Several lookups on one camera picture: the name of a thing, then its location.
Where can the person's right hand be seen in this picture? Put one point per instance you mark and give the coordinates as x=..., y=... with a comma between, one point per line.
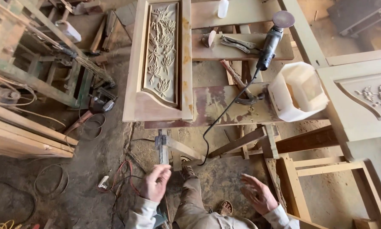
x=260, y=197

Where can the person's left hand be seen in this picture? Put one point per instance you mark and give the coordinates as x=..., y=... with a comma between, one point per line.
x=153, y=186

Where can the person's left fingers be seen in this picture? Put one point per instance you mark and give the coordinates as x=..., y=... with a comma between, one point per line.
x=164, y=173

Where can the person's right fingers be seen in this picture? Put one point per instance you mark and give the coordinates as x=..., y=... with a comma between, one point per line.
x=250, y=184

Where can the metal bench clamp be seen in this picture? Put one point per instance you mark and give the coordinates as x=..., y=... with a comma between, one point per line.
x=161, y=144

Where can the person's brown sandal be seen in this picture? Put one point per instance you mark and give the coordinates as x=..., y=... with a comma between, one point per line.
x=226, y=208

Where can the wooden trestle bench legs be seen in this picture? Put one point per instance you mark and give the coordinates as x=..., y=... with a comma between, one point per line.
x=241, y=141

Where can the person's beige trousers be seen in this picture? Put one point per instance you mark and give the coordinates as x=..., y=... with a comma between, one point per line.
x=193, y=210

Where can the white electric plug socket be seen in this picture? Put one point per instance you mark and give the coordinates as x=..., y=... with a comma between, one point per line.
x=103, y=182

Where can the paint stained wooden bench plank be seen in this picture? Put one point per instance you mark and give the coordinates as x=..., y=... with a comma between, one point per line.
x=216, y=108

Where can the white cut plastic jug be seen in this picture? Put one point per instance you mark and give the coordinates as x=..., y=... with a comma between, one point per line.
x=286, y=101

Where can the black circular saw tool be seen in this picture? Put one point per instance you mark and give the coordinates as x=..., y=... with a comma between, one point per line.
x=102, y=101

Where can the carved floral wooden door panel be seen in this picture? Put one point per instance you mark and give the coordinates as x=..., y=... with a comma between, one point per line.
x=161, y=57

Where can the pale carved door with rosette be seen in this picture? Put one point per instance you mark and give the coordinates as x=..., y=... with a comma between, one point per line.
x=362, y=105

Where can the brown wooden bench plank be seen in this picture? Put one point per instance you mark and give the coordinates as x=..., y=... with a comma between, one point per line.
x=286, y=51

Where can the metal locking pliers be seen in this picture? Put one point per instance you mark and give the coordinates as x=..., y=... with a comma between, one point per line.
x=239, y=44

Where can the small putty scraper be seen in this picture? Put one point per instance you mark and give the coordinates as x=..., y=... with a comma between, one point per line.
x=209, y=39

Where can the grey angle grinder sander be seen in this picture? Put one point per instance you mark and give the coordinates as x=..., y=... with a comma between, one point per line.
x=270, y=44

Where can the stack of pale wooden boards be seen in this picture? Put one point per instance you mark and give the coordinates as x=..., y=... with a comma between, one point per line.
x=21, y=136

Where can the pile of wood offcuts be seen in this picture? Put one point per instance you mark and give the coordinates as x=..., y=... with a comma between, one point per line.
x=110, y=28

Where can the pale wooden beam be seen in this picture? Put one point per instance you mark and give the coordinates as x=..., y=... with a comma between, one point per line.
x=301, y=38

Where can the white plastic canister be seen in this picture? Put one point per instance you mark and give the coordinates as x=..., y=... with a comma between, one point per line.
x=68, y=31

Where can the pale wooden bench plank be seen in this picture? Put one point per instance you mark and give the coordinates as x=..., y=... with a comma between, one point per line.
x=247, y=12

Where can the white plastic bottle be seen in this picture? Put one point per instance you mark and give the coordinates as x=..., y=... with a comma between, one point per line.
x=223, y=8

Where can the dark metal table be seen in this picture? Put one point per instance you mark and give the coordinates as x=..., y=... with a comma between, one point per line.
x=359, y=14

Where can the unfinished wooden frame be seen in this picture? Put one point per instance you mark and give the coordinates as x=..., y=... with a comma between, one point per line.
x=324, y=171

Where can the green wood machine frame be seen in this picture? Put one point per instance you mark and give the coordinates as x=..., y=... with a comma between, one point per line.
x=37, y=63

